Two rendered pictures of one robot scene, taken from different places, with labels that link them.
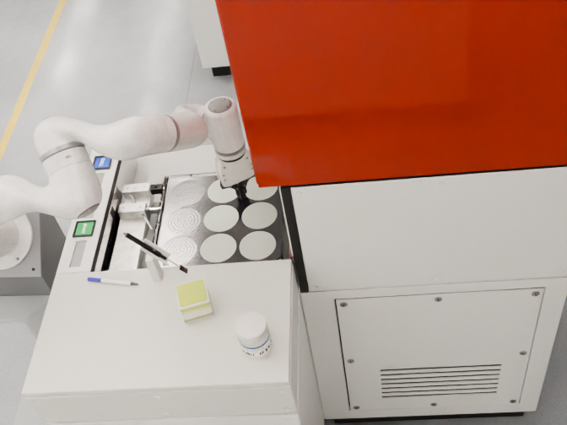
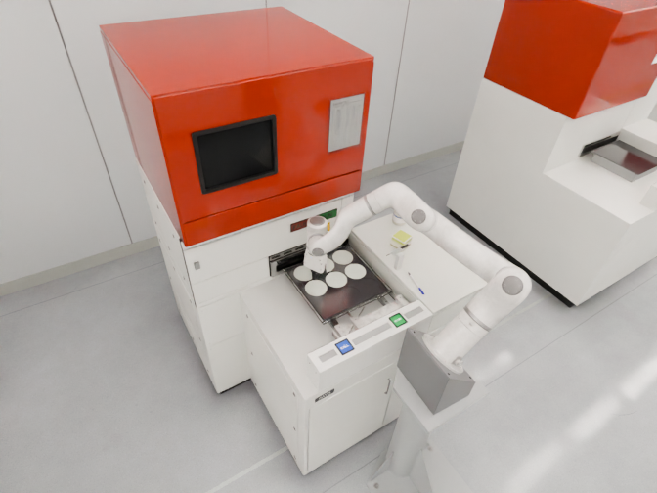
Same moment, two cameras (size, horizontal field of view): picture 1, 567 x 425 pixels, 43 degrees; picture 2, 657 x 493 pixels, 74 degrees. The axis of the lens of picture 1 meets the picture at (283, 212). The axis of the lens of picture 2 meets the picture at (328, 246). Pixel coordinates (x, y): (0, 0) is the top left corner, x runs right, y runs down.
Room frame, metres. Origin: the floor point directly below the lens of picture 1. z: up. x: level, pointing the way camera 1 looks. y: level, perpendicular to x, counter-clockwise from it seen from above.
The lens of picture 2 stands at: (2.40, 1.15, 2.36)
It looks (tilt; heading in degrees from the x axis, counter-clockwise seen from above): 42 degrees down; 226
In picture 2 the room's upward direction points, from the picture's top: 4 degrees clockwise
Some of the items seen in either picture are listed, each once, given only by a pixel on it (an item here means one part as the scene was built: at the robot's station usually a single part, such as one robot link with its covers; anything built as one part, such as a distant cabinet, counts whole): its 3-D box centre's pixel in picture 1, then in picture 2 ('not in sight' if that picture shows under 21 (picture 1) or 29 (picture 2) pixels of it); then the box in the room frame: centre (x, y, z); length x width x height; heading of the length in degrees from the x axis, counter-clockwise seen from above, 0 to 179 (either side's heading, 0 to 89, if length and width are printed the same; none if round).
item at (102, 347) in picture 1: (169, 339); (414, 264); (1.04, 0.34, 0.89); 0.62 x 0.35 x 0.14; 80
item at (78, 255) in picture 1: (101, 212); (371, 343); (1.53, 0.52, 0.89); 0.55 x 0.09 x 0.14; 170
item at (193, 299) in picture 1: (194, 301); (401, 241); (1.06, 0.25, 1.00); 0.07 x 0.07 x 0.07; 6
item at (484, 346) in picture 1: (416, 260); (253, 288); (1.50, -0.41, 0.41); 0.82 x 0.71 x 0.82; 170
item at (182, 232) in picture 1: (221, 218); (335, 279); (1.40, 0.17, 0.90); 0.34 x 0.34 x 0.01; 80
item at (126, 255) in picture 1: (132, 237); (372, 322); (1.43, 0.44, 0.87); 0.36 x 0.08 x 0.03; 170
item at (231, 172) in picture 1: (234, 164); (316, 257); (1.47, 0.11, 1.03); 0.10 x 0.07 x 0.11; 108
